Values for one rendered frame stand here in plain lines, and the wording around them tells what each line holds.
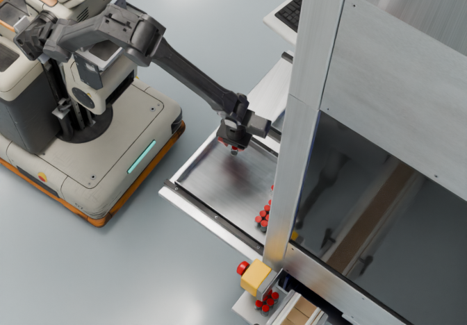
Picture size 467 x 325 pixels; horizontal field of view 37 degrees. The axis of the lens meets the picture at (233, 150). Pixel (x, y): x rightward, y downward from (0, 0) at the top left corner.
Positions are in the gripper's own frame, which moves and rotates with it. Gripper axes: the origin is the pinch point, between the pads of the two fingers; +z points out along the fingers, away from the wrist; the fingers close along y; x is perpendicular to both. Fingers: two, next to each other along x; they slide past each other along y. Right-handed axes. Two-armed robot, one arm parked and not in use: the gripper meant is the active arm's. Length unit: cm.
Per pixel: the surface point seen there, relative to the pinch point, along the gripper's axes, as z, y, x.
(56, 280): 95, -58, -41
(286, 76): 5.1, 4.5, 34.9
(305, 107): -87, 23, -33
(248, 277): -11.5, 21.4, -40.5
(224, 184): 4.5, 2.0, -11.1
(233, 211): 4.2, 8.0, -18.5
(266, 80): 5.2, -1.1, 30.5
